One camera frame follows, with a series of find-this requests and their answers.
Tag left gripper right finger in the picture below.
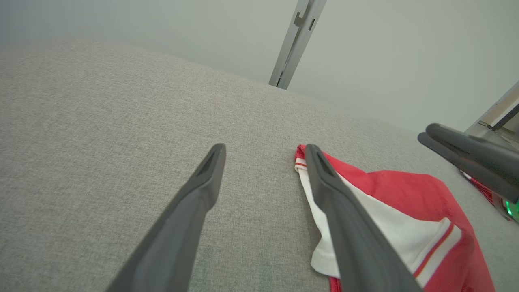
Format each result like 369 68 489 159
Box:
304 144 424 292

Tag red jersey with white sleeve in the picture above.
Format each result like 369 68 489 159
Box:
295 144 497 292

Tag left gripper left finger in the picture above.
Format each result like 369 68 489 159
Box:
106 143 227 292

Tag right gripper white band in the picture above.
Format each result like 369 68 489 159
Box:
418 123 519 223

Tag grey partition joint post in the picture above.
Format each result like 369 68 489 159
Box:
268 0 327 90

